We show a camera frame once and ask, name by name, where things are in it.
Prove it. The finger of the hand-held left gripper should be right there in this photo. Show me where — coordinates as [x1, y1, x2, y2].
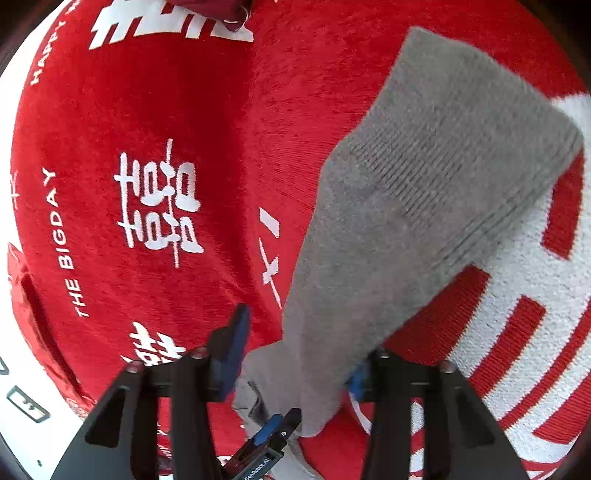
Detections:
[270, 407, 304, 452]
[227, 414, 284, 466]

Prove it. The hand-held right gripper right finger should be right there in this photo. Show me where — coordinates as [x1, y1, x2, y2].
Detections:
[345, 348, 529, 480]

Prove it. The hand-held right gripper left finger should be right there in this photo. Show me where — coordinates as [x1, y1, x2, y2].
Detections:
[51, 304, 251, 480]

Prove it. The grey knit garment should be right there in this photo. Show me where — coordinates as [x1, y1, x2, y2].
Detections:
[231, 25, 585, 480]

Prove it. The red printed blanket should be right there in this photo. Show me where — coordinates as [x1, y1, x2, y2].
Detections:
[9, 0, 591, 480]

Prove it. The dark red cloth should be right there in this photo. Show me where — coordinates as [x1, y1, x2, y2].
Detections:
[168, 0, 252, 24]

